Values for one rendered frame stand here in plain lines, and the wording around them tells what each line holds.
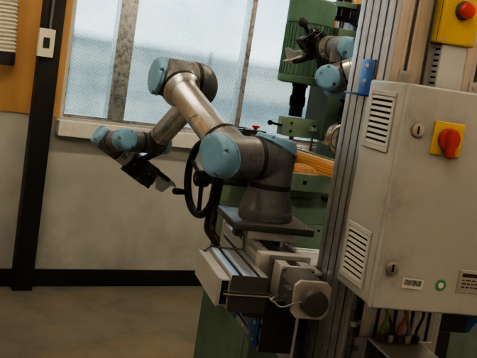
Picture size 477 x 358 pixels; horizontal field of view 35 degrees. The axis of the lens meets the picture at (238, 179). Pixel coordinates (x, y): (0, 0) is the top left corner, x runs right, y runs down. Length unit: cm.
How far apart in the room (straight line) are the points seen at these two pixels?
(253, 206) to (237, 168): 14
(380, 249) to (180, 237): 268
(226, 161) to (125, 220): 214
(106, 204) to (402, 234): 257
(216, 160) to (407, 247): 59
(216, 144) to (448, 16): 65
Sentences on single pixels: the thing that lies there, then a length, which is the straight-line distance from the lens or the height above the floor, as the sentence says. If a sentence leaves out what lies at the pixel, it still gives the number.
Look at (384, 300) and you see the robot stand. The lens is 163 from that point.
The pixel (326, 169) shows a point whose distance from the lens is 263.
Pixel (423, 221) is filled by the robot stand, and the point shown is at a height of 95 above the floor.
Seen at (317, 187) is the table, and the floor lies 86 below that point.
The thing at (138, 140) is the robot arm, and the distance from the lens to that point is 261.
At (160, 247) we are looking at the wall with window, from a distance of 415.
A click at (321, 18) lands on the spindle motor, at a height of 144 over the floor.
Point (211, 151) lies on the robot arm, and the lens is 197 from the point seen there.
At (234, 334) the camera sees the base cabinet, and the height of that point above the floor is 26.
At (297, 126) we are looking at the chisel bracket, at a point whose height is 104.
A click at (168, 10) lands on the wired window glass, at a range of 406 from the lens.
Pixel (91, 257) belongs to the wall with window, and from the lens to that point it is 403.
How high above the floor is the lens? 119
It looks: 8 degrees down
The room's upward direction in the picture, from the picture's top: 9 degrees clockwise
